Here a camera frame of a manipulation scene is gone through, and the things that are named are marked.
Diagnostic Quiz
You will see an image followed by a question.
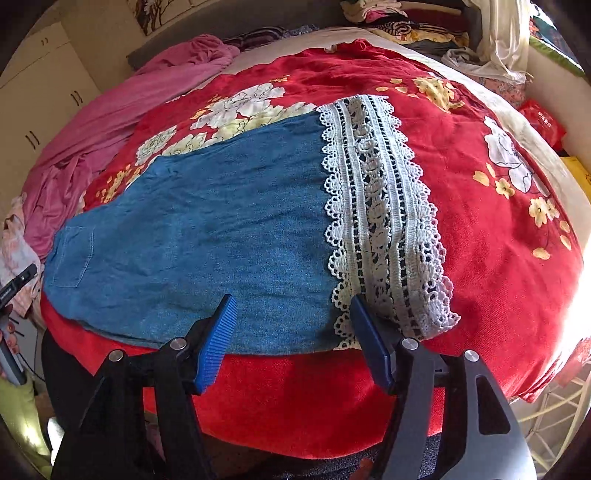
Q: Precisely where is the blue denim pants lace hem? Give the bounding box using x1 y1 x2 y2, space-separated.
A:
43 95 459 356

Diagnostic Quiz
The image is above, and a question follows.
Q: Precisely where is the green fleece sleeve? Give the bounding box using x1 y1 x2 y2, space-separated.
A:
1 374 52 479

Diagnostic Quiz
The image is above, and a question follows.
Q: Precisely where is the red floral blanket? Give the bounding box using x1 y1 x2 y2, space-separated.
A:
42 40 590 458

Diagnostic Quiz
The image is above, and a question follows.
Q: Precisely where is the pink bed sheet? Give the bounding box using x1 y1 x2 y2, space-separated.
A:
16 34 239 261

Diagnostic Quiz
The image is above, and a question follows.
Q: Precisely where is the yellow box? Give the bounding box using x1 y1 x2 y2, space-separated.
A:
561 156 591 201

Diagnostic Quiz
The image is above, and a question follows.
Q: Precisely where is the white wardrobe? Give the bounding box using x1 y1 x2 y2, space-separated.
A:
0 22 99 213

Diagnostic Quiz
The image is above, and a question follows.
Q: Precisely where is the red packet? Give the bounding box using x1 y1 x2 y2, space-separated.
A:
518 99 566 153

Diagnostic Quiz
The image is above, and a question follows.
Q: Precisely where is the crumpled grey white cloth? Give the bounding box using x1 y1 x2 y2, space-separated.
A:
442 47 527 85

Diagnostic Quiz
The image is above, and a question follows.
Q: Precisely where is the cream curtain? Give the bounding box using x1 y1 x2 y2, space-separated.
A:
465 0 530 85

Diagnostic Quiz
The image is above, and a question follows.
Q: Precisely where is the stack of folded clothes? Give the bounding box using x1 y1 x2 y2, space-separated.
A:
341 1 482 58

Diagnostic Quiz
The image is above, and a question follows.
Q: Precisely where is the striped purple pillow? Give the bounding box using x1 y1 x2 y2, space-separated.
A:
223 25 318 52

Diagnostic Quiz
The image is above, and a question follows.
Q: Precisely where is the grey bed headboard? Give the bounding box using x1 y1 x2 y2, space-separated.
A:
127 0 346 71

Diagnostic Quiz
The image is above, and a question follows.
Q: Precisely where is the white wire rack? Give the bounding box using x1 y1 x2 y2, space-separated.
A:
510 364 590 479

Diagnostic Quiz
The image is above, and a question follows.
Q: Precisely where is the wall painting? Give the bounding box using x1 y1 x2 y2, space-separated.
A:
126 0 204 36

